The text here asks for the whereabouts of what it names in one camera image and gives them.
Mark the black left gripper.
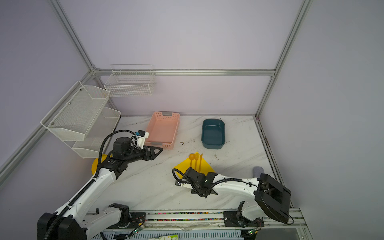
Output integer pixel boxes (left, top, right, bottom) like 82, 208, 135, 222
124, 145, 163, 164

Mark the yellow paper napkin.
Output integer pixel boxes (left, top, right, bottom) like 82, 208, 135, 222
174, 158, 216, 175

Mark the yellow plastic knife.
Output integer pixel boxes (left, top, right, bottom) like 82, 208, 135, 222
198, 154, 203, 173

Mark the yellow plastic spoon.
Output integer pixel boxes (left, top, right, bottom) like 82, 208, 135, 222
189, 154, 196, 168

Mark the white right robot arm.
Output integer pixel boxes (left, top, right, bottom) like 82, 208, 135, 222
172, 167, 294, 228

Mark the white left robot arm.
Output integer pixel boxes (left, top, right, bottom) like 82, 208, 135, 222
37, 130, 163, 240

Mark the pink perforated plastic basket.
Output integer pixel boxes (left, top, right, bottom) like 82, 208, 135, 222
145, 112, 180, 150

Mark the teal oval plastic tub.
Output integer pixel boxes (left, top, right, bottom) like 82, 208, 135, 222
201, 119, 226, 150

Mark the grey oval case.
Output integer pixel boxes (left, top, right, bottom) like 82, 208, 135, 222
253, 166, 265, 178

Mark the white mesh shelf lower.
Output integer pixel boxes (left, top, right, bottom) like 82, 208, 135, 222
72, 108, 121, 159

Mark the white mesh shelf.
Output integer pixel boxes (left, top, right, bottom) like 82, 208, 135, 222
41, 81, 110, 142
72, 108, 121, 159

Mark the yellow banana toy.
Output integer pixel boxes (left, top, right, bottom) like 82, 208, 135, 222
91, 155, 107, 175

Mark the white mesh shelf upper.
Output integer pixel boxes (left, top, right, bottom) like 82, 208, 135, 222
41, 81, 110, 142

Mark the white wire wall basket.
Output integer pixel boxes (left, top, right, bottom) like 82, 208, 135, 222
104, 65, 156, 97

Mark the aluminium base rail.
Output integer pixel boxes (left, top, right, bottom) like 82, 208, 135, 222
83, 207, 308, 232

